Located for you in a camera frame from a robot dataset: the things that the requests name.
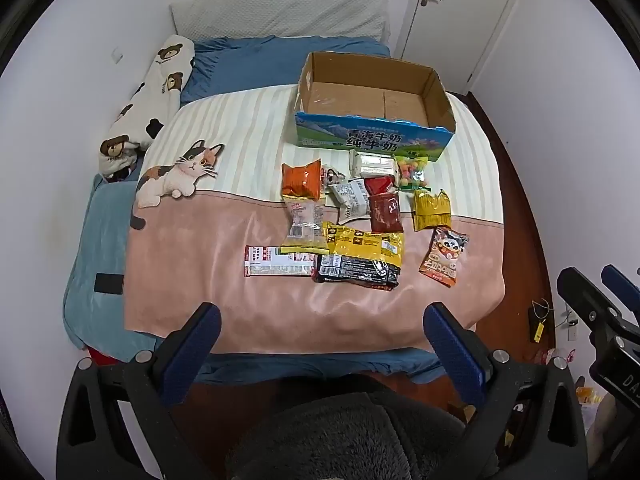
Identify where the large yellow snack packet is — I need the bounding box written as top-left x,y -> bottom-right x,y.
332,226 -> 404,270

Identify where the white door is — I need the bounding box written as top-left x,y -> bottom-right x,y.
395,0 -> 531,93

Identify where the bright red snack packet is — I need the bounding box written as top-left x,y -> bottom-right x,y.
364,176 -> 397,196

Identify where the white wafer pack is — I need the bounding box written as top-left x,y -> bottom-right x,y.
348,152 -> 397,180

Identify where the colourful candy ball bag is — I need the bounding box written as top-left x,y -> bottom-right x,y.
393,156 -> 432,192

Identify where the person's grey fleece clothing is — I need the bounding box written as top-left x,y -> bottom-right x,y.
225,375 -> 501,480

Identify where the gold crinkled snack packet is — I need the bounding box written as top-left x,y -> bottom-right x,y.
411,190 -> 452,232

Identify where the clear yellow-edged snack packet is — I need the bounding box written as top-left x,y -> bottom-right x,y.
280,197 -> 331,256

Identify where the cat print blanket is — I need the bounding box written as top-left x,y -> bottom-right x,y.
122,85 -> 506,356

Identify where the black snack packet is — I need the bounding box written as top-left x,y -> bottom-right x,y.
312,254 -> 401,291

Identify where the orange cartoon snack packet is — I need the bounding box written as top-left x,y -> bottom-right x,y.
419,226 -> 470,289

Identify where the long red white snack packet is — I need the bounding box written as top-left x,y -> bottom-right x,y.
244,245 -> 317,278

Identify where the dark red snack packet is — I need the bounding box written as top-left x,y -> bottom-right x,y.
368,192 -> 403,234

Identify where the bear print long pillow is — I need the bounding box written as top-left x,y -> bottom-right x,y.
97,35 -> 196,181

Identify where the person's right hand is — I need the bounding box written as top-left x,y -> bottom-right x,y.
585,394 -> 619,466

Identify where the white grey snack packet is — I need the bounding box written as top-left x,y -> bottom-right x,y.
327,180 -> 371,225

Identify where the clear plastic bag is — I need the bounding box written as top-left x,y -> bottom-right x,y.
535,347 -> 573,367

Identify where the small brown cartoon snack packet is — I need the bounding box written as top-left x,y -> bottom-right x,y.
321,164 -> 347,191

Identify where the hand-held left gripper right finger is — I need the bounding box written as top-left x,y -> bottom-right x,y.
422,301 -> 588,480

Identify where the cardboard box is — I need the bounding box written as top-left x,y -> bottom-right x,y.
292,51 -> 457,161

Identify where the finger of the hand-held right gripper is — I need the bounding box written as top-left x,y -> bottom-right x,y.
556,266 -> 624,334
601,263 -> 640,311

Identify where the white pillow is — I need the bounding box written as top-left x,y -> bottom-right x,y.
169,0 -> 391,41

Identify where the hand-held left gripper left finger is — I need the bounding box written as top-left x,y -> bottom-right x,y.
56,301 -> 228,480

